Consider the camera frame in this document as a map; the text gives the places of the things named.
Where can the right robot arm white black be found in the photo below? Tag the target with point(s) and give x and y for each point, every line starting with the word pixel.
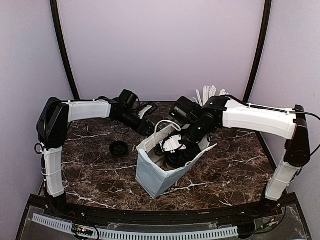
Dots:
pixel 226 111

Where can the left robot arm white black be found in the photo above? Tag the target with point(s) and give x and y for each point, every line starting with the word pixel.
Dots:
pixel 52 128

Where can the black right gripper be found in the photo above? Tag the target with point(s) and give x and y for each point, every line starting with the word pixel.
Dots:
pixel 189 155

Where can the grey slotted cable duct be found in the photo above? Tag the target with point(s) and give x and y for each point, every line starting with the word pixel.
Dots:
pixel 121 231

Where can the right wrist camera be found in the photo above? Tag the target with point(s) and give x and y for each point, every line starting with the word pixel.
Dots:
pixel 169 145

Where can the white wrapped straws bundle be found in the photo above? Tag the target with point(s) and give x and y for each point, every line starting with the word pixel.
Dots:
pixel 208 91

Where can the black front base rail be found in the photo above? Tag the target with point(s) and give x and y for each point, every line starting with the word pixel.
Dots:
pixel 257 220

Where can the right black frame post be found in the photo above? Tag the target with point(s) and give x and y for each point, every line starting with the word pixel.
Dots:
pixel 259 49

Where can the black plastic cup lid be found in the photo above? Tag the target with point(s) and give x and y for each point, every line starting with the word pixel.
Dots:
pixel 119 149

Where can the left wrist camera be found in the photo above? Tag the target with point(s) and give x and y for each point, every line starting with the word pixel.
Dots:
pixel 147 110

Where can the left black frame post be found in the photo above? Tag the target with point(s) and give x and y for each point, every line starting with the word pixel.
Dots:
pixel 62 48

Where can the white paper takeout bag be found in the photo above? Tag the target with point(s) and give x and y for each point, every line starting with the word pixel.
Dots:
pixel 152 173

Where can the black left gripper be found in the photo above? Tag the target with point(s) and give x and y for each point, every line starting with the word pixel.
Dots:
pixel 147 126

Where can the black frame post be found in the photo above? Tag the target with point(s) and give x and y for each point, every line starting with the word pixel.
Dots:
pixel 259 49
pixel 62 48

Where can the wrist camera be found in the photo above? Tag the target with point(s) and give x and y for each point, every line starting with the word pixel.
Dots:
pixel 169 145
pixel 147 110

